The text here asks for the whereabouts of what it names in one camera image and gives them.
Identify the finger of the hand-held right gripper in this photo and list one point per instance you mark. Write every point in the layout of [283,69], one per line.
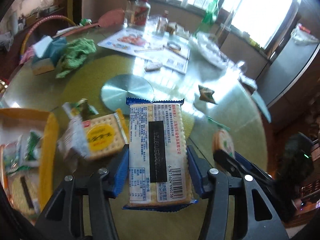
[250,165]
[226,161]

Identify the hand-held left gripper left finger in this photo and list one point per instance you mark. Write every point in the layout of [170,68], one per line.
[121,172]

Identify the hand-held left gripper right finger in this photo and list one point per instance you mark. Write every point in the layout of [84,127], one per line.
[196,172]

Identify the round cracker packet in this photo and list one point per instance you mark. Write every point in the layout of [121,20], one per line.
[222,140]

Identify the blue-edged cracker packet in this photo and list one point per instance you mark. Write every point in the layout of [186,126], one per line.
[157,152]

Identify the yellow cardboard tray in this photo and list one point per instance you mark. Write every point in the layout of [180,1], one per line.
[48,140]

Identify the green white snack packet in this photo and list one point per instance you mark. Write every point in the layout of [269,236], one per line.
[32,147]
[80,108]

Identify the orange cracker packet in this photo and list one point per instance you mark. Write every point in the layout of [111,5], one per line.
[22,192]

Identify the torn green wrapper piece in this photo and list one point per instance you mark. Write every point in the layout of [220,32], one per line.
[217,123]

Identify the yellow label cracker packet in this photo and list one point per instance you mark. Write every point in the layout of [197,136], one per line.
[102,136]

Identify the kitchen knife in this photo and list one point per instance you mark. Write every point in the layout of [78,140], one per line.
[261,105]

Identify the small dark wrapped snack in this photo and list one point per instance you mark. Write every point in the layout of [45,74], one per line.
[207,94]

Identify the round metal disc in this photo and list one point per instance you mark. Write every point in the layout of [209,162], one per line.
[126,93]

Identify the grey refrigerator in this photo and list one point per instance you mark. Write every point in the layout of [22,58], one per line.
[287,75]

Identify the small white packet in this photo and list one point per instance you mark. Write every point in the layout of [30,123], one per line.
[153,66]

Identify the clear plastic bag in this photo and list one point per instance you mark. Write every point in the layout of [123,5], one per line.
[208,48]

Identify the green cloth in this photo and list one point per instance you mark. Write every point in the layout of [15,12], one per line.
[75,55]

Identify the printed paper leaflet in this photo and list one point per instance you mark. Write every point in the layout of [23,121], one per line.
[140,45]

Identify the blue tissue box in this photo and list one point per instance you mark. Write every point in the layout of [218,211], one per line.
[47,55]

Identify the white plastic bag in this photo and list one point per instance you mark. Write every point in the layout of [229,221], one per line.
[303,33]

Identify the small clear bottle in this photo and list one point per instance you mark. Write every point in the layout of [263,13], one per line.
[162,23]

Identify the red fly swatter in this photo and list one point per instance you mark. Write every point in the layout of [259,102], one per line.
[111,18]

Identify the window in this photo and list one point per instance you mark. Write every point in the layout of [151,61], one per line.
[250,7]

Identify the white red-label liquor bottle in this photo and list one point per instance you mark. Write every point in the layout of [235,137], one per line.
[142,12]

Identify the clear glass jar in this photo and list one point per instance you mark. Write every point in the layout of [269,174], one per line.
[131,8]

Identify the pink yellow hula hoop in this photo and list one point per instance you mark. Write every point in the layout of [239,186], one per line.
[37,25]

